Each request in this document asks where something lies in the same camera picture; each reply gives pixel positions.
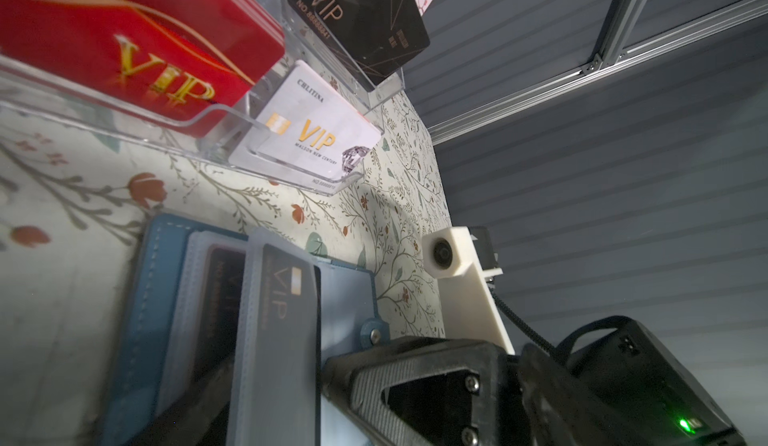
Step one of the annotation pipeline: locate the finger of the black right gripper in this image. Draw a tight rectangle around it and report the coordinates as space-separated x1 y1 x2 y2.
321 336 528 445

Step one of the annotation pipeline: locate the white diamond VIP card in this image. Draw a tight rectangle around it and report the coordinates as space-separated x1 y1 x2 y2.
229 60 382 181

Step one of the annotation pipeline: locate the black gold-line VIP card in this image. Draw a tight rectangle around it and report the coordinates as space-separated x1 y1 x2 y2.
287 0 431 92

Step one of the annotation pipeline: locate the red VIP card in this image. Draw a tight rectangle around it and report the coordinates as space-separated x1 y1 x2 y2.
1 0 285 137

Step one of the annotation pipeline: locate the clear acrylic card display stand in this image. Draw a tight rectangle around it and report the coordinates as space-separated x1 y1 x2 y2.
1 0 423 195

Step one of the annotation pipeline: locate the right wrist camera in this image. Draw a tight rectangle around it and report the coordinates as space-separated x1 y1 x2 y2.
421 226 515 355

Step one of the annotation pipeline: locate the blue leather card wallet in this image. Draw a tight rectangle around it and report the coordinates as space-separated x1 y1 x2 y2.
95 213 390 445

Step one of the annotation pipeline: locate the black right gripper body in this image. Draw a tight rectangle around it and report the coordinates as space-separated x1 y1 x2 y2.
498 315 746 445

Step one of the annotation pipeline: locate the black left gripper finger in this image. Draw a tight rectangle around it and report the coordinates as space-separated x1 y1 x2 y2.
127 355 234 445

